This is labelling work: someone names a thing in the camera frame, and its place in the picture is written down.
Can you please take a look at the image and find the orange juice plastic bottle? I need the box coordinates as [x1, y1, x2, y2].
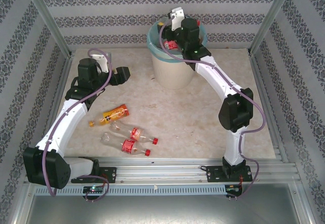
[88, 104, 130, 128]

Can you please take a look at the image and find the teal plastic bin liner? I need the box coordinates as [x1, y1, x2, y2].
[146, 18, 208, 63]

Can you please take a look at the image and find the cream ribbed waste bin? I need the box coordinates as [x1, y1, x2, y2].
[151, 51, 196, 90]

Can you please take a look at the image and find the grey sheet metal panel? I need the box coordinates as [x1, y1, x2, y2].
[24, 195, 309, 224]

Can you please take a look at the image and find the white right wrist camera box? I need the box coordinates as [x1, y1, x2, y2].
[167, 6, 185, 31]

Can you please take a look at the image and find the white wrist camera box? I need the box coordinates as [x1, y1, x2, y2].
[167, 6, 185, 31]
[90, 53, 110, 73]

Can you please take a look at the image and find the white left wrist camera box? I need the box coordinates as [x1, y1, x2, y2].
[90, 53, 110, 73]

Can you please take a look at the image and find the aluminium side rail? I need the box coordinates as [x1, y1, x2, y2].
[248, 53, 290, 163]
[34, 53, 76, 166]

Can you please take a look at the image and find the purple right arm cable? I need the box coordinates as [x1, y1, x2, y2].
[159, 15, 266, 199]

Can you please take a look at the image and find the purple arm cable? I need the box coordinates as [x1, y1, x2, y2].
[43, 48, 114, 202]
[159, 15, 266, 199]

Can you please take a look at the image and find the aluminium frame post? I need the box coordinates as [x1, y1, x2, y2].
[248, 0, 298, 57]
[21, 0, 74, 58]

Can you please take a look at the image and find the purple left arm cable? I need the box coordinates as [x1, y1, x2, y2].
[43, 48, 114, 202]

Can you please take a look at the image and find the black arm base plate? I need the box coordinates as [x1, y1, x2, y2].
[71, 167, 118, 184]
[205, 165, 253, 183]

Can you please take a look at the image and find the aluminium extrusion mounting rail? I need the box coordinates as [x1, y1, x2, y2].
[24, 156, 302, 184]

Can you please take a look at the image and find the grey slotted cable duct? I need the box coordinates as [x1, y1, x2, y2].
[34, 185, 226, 197]

